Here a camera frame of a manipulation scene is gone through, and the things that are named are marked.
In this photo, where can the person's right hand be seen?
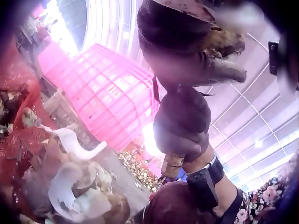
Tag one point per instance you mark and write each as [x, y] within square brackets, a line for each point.
[182, 119]

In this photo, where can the person's left hand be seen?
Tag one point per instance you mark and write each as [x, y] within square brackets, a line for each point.
[168, 30]

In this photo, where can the person's right fingers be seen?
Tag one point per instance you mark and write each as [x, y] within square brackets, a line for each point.
[179, 112]

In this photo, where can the person's left fingers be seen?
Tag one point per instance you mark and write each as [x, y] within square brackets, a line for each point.
[163, 44]

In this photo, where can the brown oyster shell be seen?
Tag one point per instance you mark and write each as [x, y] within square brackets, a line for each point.
[224, 63]

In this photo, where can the pile of brown shells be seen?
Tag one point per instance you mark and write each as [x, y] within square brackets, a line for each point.
[140, 168]

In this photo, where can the black wrist band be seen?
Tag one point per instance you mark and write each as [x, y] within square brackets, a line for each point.
[205, 184]

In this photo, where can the pink plastic crate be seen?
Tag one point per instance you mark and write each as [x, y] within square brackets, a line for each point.
[102, 93]

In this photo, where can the white plastic scoop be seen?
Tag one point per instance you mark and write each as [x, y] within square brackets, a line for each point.
[77, 144]

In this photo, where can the person's body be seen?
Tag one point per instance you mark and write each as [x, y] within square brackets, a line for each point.
[268, 193]

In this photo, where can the red mesh sack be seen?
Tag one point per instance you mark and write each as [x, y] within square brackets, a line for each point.
[21, 105]

